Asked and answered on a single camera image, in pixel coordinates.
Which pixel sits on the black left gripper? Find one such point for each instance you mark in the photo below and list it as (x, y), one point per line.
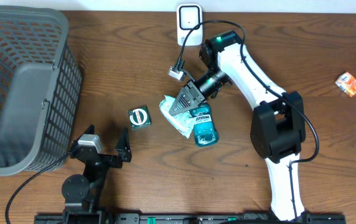
(121, 149)

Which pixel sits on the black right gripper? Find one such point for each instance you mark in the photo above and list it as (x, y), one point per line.
(193, 96)

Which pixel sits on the mint green wipes pack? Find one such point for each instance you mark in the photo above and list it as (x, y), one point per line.
(183, 122)

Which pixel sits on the green Zam-Buk ointment tin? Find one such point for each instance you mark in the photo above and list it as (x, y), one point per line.
(139, 118)

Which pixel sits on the teal Listerine mouthwash bottle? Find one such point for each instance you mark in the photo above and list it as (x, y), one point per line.
(205, 133)

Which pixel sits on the orange small sachet packet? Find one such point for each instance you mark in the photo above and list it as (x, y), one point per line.
(347, 83)

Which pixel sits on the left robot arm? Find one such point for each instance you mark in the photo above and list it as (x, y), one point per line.
(82, 191)

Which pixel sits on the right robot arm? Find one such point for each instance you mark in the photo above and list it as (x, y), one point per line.
(277, 127)

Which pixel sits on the white barcode scanner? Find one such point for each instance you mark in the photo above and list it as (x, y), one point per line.
(188, 16)

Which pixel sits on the grey plastic shopping basket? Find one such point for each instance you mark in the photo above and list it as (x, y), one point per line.
(40, 84)

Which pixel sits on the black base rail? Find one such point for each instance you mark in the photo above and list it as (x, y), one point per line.
(135, 218)

